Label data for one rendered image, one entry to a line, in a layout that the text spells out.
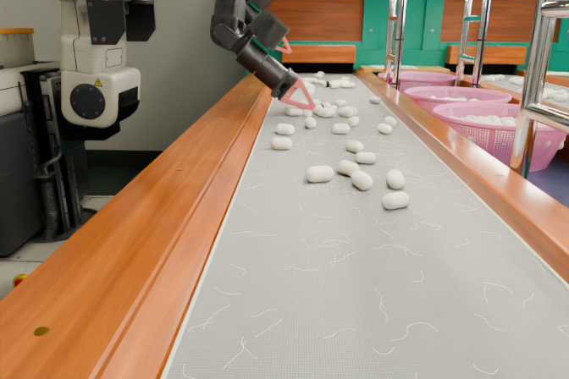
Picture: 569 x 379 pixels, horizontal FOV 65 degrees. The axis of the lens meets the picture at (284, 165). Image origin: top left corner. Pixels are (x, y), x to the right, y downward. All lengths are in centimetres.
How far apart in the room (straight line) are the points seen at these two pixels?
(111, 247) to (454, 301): 28
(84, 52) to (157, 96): 170
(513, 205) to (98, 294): 40
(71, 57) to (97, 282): 112
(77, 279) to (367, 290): 22
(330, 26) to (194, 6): 122
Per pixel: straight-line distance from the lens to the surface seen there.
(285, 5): 196
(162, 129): 311
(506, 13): 213
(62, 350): 30
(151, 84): 307
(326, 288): 37
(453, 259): 44
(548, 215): 51
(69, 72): 144
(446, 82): 163
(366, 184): 57
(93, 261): 39
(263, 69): 99
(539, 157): 97
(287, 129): 84
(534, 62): 63
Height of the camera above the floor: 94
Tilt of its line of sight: 18 degrees down
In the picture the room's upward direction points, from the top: straight up
